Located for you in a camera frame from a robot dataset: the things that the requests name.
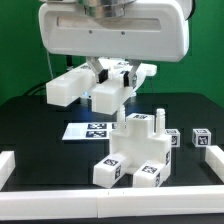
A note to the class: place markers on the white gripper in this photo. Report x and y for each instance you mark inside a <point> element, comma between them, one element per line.
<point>154,30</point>

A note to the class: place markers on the white chair back frame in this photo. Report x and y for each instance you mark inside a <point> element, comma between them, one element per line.
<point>106,97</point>

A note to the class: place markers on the white chair seat block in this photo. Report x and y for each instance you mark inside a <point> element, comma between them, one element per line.
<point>142,139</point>

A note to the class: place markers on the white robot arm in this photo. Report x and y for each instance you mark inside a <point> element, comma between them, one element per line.
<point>115,8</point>

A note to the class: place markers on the white tagged cube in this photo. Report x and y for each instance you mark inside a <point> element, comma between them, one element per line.
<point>201,137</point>
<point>175,136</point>

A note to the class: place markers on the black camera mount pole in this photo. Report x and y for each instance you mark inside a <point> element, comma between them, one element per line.
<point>69,62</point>

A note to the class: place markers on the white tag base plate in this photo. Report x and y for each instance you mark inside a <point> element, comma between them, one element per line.
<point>90,131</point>

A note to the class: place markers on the white right wall bar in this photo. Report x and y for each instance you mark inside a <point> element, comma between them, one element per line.
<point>214,157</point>

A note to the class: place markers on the white wall bar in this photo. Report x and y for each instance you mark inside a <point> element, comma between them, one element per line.
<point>7,166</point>
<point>104,203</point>
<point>214,157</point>

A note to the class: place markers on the white left wall bar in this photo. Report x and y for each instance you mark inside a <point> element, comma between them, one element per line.
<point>7,166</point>

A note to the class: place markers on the white front wall bar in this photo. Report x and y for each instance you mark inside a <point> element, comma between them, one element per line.
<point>104,203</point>

